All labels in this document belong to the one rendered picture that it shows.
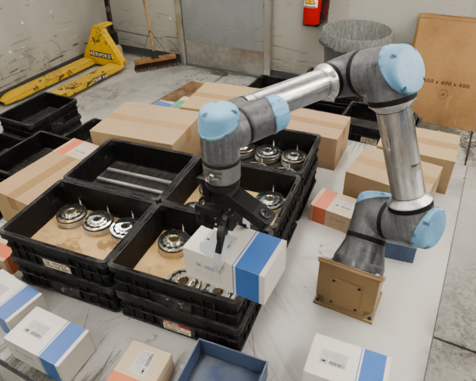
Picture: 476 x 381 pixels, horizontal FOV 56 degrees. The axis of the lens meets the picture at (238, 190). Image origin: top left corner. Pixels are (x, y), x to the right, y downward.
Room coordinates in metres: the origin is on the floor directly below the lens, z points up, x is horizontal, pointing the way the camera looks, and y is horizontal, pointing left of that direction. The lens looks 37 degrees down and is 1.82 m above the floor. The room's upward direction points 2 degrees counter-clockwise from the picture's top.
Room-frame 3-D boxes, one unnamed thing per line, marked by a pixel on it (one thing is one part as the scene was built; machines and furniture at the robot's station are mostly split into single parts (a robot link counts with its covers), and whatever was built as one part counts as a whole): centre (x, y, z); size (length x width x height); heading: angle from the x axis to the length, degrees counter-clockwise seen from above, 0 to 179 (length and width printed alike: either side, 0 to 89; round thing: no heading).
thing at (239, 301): (0.93, 0.13, 0.92); 0.40 x 0.30 x 0.02; 67
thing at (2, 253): (1.15, 0.80, 0.74); 0.16 x 0.12 x 0.07; 154
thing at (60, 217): (1.19, 0.58, 0.86); 0.10 x 0.10 x 0.01
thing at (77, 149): (1.63, 0.68, 0.81); 0.16 x 0.12 x 0.07; 59
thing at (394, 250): (1.15, -0.52, 0.74); 0.20 x 0.15 x 0.07; 68
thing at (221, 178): (0.73, 0.03, 1.33); 0.08 x 0.08 x 0.05
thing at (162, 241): (1.04, 0.21, 0.86); 0.10 x 0.10 x 0.01
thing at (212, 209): (0.73, 0.04, 1.25); 0.09 x 0.08 x 0.12; 61
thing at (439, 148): (1.58, -0.76, 0.78); 0.30 x 0.22 x 0.16; 62
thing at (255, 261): (0.72, 0.01, 1.09); 0.20 x 0.12 x 0.09; 61
